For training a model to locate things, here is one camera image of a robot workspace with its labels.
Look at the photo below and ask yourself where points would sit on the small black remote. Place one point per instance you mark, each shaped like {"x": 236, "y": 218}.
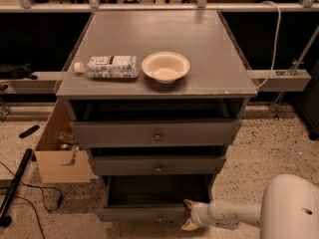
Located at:
{"x": 29, "y": 131}

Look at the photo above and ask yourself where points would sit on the grey three-drawer cabinet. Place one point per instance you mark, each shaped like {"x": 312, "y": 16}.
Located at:
{"x": 215, "y": 88}

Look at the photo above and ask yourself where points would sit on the black pole on floor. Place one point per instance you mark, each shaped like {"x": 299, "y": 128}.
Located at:
{"x": 6, "y": 220}

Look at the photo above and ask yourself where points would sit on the clear plastic water bottle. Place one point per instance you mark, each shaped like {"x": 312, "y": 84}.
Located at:
{"x": 109, "y": 67}

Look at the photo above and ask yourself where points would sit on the grey top drawer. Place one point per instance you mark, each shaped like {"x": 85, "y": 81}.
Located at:
{"x": 145, "y": 133}

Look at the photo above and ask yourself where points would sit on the open cardboard box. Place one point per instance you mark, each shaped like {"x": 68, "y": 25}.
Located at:
{"x": 57, "y": 161}

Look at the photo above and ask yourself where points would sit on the white paper bowl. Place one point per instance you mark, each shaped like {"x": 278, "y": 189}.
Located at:
{"x": 165, "y": 67}

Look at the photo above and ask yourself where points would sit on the grey middle drawer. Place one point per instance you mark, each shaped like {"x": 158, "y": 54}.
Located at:
{"x": 156, "y": 165}

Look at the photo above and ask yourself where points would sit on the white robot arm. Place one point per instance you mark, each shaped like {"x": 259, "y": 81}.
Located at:
{"x": 289, "y": 210}

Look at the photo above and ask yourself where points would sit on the grey drawer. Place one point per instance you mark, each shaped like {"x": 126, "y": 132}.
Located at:
{"x": 156, "y": 165}
{"x": 145, "y": 133}
{"x": 153, "y": 197}

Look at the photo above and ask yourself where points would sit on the metal railing frame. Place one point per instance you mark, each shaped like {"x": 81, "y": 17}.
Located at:
{"x": 96, "y": 5}

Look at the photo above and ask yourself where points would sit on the diagonal metal strut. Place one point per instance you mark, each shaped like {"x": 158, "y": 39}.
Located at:
{"x": 291, "y": 72}

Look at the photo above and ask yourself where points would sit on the grey bottom drawer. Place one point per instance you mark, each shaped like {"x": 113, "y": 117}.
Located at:
{"x": 153, "y": 197}

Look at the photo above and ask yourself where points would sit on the black bag on beam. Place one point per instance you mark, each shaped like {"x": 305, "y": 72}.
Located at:
{"x": 15, "y": 72}

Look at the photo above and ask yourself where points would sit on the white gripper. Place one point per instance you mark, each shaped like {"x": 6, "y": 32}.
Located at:
{"x": 200, "y": 214}

